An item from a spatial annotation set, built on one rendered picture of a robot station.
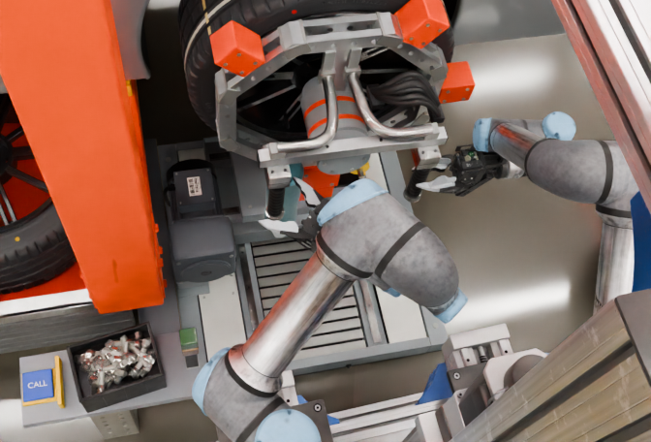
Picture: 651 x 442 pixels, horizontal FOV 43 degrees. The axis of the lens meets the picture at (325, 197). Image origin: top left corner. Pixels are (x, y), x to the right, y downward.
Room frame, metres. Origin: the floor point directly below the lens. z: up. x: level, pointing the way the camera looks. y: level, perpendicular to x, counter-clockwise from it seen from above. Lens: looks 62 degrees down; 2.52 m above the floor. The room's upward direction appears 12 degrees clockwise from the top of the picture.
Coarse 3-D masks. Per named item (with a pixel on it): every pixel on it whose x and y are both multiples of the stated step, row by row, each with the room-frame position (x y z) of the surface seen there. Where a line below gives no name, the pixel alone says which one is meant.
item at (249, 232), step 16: (208, 144) 1.36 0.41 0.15; (208, 160) 1.30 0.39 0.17; (224, 160) 1.31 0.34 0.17; (224, 176) 1.26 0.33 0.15; (224, 192) 1.21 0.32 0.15; (224, 208) 1.13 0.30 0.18; (240, 224) 1.11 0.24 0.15; (256, 224) 1.12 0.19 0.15; (240, 240) 1.07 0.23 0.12; (256, 240) 1.09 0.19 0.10
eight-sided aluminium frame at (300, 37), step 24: (288, 24) 1.13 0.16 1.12; (312, 24) 1.15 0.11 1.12; (336, 24) 1.16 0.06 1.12; (360, 24) 1.18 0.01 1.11; (384, 24) 1.19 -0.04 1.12; (264, 48) 1.10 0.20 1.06; (288, 48) 1.08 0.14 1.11; (312, 48) 1.10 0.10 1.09; (336, 48) 1.12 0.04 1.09; (408, 48) 1.19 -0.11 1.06; (432, 48) 1.26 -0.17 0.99; (264, 72) 1.06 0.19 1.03; (432, 72) 1.21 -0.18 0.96; (216, 96) 1.06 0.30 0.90; (216, 120) 1.07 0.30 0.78; (384, 120) 1.23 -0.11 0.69; (408, 120) 1.22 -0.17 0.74; (240, 144) 1.04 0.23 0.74
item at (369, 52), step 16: (320, 16) 1.19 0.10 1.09; (336, 16) 1.21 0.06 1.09; (272, 32) 1.15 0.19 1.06; (368, 48) 1.27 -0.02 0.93; (384, 48) 1.28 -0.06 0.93; (288, 64) 1.23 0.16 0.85; (304, 64) 1.21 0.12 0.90; (320, 64) 1.42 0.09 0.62; (368, 64) 1.29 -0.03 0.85; (384, 64) 1.30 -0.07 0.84; (400, 64) 1.31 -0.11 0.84; (272, 80) 1.33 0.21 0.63; (288, 80) 1.21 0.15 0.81; (304, 80) 1.23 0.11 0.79; (368, 80) 1.36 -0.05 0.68; (384, 80) 1.35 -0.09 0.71; (240, 96) 1.20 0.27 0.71; (256, 96) 1.17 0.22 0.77; (272, 96) 1.18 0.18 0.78; (288, 96) 1.29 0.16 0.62; (240, 112) 1.14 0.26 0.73; (256, 112) 1.19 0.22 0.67; (272, 112) 1.22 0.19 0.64; (288, 112) 1.21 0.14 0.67; (256, 128) 1.14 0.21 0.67; (272, 128) 1.17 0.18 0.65; (288, 128) 1.19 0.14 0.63; (304, 128) 1.21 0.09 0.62
